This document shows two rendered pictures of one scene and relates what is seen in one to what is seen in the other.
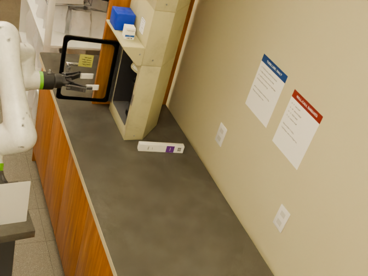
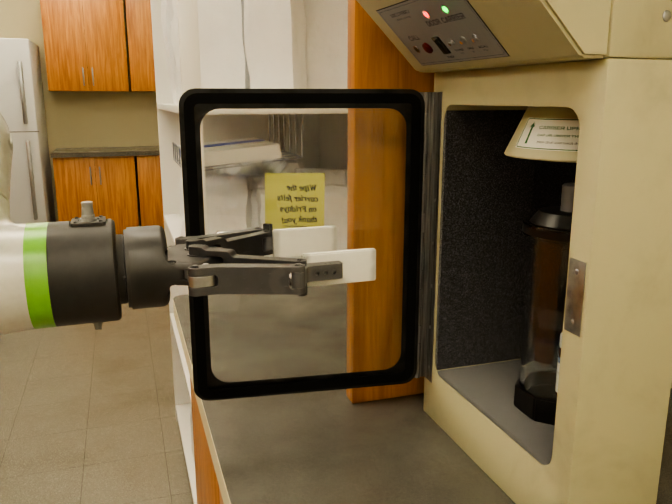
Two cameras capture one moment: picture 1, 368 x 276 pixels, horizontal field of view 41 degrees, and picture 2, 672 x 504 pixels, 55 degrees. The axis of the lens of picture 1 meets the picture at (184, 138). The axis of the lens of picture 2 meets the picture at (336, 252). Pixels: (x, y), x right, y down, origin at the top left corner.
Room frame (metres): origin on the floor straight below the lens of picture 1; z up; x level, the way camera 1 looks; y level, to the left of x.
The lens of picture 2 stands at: (1.65, 0.40, 1.38)
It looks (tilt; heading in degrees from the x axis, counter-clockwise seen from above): 13 degrees down; 14
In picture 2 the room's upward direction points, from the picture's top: straight up
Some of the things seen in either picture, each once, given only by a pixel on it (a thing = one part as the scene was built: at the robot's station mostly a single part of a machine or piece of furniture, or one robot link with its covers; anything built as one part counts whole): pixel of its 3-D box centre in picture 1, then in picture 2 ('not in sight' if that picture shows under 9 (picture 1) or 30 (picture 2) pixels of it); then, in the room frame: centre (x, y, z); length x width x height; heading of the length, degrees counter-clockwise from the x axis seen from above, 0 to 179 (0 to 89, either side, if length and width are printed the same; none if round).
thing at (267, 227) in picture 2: (72, 77); (232, 250); (2.24, 0.66, 1.23); 0.11 x 0.01 x 0.04; 157
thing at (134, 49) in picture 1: (123, 41); (455, 14); (2.35, 0.45, 1.46); 0.32 x 0.12 x 0.10; 32
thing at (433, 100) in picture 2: (115, 73); (427, 243); (2.50, 0.49, 1.19); 0.03 x 0.02 x 0.39; 32
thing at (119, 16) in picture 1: (122, 18); not in sight; (2.42, 0.49, 1.56); 0.10 x 0.10 x 0.09; 32
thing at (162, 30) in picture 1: (150, 66); (593, 146); (2.45, 0.30, 1.33); 0.32 x 0.25 x 0.77; 32
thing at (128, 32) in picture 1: (128, 32); not in sight; (2.31, 0.43, 1.54); 0.05 x 0.05 x 0.06; 29
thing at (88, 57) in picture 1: (87, 70); (307, 247); (2.43, 0.64, 1.19); 0.30 x 0.01 x 0.40; 116
